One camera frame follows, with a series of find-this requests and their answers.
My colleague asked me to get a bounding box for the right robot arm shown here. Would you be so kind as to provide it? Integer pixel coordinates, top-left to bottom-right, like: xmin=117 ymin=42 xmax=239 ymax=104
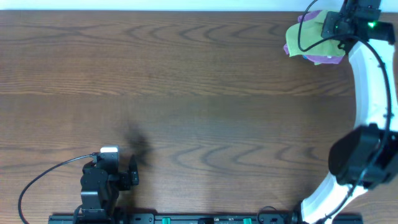
xmin=290 ymin=1 xmax=397 ymax=223

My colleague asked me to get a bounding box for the black cable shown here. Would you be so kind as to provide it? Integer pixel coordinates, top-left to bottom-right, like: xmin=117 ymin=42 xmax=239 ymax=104
xmin=297 ymin=0 xmax=393 ymax=224
xmin=17 ymin=152 xmax=98 ymax=224

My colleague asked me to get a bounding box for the right black cable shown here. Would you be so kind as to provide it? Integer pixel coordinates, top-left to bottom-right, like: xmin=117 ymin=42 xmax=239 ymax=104
xmin=297 ymin=0 xmax=393 ymax=224

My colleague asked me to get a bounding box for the left black cable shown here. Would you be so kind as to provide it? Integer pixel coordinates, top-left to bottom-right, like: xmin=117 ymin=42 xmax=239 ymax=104
xmin=17 ymin=152 xmax=98 ymax=224

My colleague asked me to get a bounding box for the green microfiber cloth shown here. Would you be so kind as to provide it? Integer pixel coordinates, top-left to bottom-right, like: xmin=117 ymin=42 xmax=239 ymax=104
xmin=285 ymin=10 xmax=346 ymax=65

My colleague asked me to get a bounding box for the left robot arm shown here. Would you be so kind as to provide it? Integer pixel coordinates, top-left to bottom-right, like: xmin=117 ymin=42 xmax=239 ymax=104
xmin=72 ymin=152 xmax=139 ymax=223

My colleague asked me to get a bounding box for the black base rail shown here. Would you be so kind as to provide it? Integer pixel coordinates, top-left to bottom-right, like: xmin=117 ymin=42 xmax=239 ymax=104
xmin=48 ymin=212 xmax=364 ymax=224

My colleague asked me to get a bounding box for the purple microfiber cloth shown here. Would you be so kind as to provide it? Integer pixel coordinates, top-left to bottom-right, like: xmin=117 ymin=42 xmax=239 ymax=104
xmin=282 ymin=10 xmax=345 ymax=65

